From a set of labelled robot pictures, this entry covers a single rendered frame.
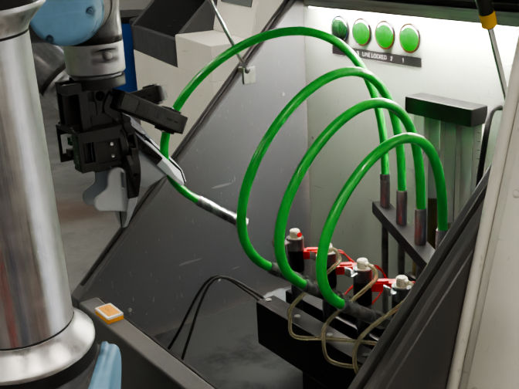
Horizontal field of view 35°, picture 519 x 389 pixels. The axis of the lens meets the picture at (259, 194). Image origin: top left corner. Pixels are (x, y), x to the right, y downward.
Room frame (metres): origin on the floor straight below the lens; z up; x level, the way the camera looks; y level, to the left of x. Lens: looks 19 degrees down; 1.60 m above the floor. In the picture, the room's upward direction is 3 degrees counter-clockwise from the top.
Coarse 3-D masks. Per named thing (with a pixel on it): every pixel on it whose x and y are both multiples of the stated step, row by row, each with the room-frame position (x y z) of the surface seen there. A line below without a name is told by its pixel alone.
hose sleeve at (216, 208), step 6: (198, 198) 1.27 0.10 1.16; (204, 198) 1.28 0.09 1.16; (198, 204) 1.27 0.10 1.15; (204, 204) 1.27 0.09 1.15; (210, 204) 1.28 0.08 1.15; (216, 204) 1.28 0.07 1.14; (210, 210) 1.28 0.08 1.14; (216, 210) 1.28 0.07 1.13; (222, 210) 1.28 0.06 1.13; (228, 210) 1.29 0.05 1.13; (222, 216) 1.28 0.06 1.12; (228, 216) 1.28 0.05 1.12; (234, 216) 1.28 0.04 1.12; (234, 222) 1.28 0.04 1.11
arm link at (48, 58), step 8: (32, 48) 1.28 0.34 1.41; (40, 48) 1.29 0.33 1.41; (48, 48) 1.29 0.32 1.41; (56, 48) 1.31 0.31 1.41; (40, 56) 1.28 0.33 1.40; (48, 56) 1.28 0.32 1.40; (56, 56) 1.29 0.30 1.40; (40, 64) 1.28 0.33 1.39; (48, 64) 1.28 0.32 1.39; (56, 64) 1.28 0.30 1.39; (64, 64) 1.29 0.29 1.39; (40, 72) 1.27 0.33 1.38; (48, 72) 1.27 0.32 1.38; (56, 72) 1.27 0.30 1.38; (40, 80) 1.27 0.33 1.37; (48, 80) 1.27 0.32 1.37; (40, 88) 1.28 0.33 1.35
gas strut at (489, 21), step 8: (480, 0) 0.99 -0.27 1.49; (488, 0) 0.99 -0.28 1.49; (480, 8) 1.00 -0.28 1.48; (488, 8) 1.00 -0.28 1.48; (480, 16) 1.00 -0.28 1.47; (488, 16) 1.00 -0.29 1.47; (488, 24) 1.00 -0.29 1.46; (496, 24) 1.00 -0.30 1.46; (488, 32) 1.01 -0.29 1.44; (496, 40) 1.01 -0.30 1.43; (496, 48) 1.02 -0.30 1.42; (496, 56) 1.02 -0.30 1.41; (496, 64) 1.03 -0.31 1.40; (504, 80) 1.03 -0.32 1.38; (504, 88) 1.03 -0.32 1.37; (504, 96) 1.04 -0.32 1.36
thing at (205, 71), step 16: (272, 32) 1.30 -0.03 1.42; (288, 32) 1.31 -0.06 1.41; (304, 32) 1.31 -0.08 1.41; (320, 32) 1.32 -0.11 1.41; (240, 48) 1.29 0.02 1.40; (208, 64) 1.28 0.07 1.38; (192, 80) 1.28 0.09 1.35; (384, 128) 1.34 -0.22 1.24; (160, 144) 1.27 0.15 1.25; (384, 160) 1.34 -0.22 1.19; (384, 176) 1.34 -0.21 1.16; (192, 192) 1.28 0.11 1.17
